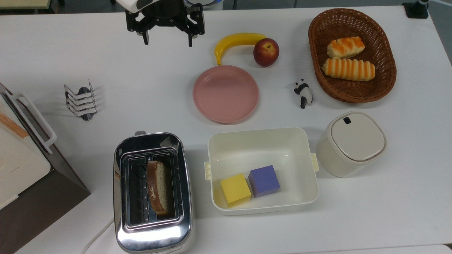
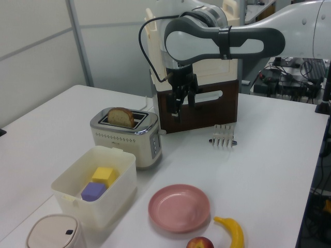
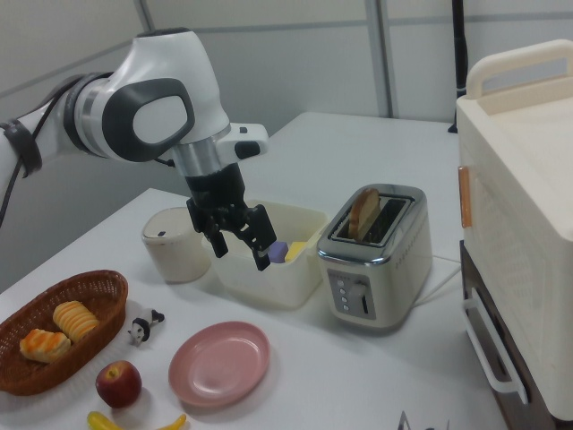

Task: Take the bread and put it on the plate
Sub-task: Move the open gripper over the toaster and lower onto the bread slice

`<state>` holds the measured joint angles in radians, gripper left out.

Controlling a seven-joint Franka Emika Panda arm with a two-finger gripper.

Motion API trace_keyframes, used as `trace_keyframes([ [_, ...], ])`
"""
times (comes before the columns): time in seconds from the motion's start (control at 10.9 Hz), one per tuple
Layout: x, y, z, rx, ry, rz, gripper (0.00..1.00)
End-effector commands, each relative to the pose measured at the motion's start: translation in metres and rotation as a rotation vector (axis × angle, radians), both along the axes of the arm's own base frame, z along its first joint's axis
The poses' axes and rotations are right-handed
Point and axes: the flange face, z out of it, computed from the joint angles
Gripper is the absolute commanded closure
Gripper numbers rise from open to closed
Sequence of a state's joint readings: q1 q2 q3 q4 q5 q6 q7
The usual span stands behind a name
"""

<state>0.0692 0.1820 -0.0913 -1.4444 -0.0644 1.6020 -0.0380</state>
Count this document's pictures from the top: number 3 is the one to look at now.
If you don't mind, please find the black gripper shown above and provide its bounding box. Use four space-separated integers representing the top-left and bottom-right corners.
184 164 278 272

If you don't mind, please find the toast bread slice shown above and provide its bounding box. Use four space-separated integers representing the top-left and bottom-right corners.
347 187 381 240

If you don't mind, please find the pink plate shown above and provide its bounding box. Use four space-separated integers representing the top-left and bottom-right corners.
167 321 271 408

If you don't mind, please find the ridged orange bread roll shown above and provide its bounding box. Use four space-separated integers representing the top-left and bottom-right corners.
52 300 100 344

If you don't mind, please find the flat orange pastry bread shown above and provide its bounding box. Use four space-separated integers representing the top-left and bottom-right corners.
19 328 73 364

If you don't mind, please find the purple block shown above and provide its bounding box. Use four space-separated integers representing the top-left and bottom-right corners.
265 240 292 264

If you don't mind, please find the white rectangular plastic bin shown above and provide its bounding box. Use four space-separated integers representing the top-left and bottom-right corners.
201 199 329 310

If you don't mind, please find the yellow block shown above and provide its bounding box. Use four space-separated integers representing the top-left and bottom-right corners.
284 241 308 262

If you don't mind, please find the small cream lidded canister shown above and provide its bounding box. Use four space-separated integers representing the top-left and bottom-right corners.
141 206 212 284

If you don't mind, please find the panda figurine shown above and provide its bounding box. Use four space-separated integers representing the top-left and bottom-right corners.
127 308 166 348

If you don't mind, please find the cream and chrome toaster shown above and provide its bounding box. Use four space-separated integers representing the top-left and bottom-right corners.
316 183 434 333

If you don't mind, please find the red apple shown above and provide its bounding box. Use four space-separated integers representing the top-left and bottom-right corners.
95 360 143 409

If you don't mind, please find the brown wicker basket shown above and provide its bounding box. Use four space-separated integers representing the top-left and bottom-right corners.
0 269 130 397

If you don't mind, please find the yellow toy banana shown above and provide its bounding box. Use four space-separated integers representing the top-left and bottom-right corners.
86 410 188 430

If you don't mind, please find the cream plastic storage box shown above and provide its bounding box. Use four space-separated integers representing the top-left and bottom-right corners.
455 39 573 423

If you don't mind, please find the black vertical pole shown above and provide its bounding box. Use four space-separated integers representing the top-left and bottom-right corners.
448 0 469 134

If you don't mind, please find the white toaster power cord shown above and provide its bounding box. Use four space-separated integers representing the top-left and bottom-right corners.
414 254 462 305

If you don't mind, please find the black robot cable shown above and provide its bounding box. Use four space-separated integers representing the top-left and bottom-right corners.
0 71 115 225

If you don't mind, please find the dark oven with white handle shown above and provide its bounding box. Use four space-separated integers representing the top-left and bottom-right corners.
458 239 573 430

